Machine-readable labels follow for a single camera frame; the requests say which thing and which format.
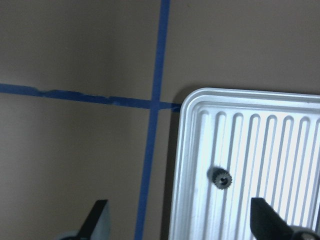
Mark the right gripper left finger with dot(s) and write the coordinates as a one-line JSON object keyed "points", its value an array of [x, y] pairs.
{"points": [[97, 225]]}

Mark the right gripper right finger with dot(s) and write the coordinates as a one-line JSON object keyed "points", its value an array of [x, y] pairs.
{"points": [[266, 224]]}

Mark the small black gear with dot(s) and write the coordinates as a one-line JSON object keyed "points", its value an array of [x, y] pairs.
{"points": [[220, 177]]}

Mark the ribbed metal tray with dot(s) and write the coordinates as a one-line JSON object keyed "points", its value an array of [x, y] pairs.
{"points": [[269, 142]]}

